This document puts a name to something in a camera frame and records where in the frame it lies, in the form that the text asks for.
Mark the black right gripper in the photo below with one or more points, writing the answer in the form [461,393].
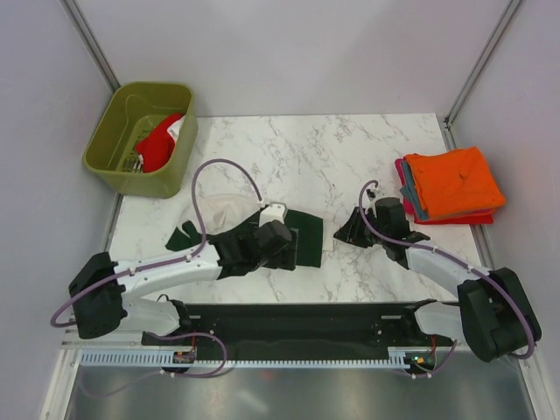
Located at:
[350,232]

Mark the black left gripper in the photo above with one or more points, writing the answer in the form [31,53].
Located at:
[285,257]

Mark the cream green Charlie Brown shirt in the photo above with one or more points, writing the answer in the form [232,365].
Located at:
[223,212]

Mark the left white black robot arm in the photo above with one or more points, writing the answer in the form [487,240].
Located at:
[107,296]

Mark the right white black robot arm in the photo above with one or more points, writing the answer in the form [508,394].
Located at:
[492,314]

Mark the teal folded shirt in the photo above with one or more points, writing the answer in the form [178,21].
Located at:
[409,186]

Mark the pink folded shirt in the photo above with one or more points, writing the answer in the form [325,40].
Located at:
[406,202]

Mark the orange folded shirt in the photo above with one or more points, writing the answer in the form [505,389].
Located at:
[455,183]

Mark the red folded shirt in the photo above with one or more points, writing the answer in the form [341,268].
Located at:
[464,219]

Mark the red shirt in bin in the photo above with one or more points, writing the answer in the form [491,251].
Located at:
[156,149]

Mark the olive green plastic bin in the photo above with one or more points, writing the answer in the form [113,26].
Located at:
[133,112]

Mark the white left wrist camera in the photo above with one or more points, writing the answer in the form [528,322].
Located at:
[274,211]

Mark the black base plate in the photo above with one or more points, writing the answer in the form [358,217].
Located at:
[309,330]

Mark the right aluminium frame post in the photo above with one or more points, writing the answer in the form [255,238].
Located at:
[498,32]

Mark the aluminium frame post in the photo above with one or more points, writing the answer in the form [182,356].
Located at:
[82,26]
[498,32]

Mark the white slotted cable duct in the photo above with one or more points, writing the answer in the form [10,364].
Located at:
[393,359]

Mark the left aluminium frame post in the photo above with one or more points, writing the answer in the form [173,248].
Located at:
[82,26]

